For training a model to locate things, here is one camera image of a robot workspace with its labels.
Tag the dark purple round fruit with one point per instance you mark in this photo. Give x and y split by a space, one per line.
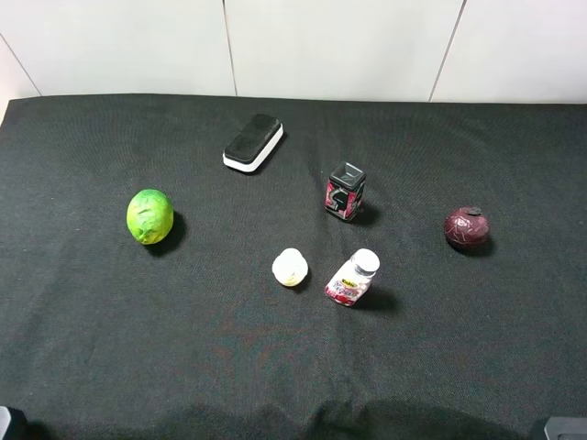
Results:
466 228

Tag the grey object bottom right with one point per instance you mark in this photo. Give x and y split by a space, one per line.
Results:
565 428

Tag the grey object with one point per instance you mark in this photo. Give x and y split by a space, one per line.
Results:
5 422
565 428

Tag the grey object bottom left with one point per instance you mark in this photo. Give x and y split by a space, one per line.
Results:
5 422

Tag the white round garlic bulb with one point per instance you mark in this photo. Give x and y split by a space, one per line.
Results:
290 267

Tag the black red gum box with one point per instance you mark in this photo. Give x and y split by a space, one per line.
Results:
345 187

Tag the small white-capped candy bottle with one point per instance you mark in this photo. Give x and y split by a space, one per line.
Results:
353 278

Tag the black and white eraser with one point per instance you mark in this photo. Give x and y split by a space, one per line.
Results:
253 144

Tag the green lime fruit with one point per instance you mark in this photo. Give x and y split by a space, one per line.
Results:
150 216

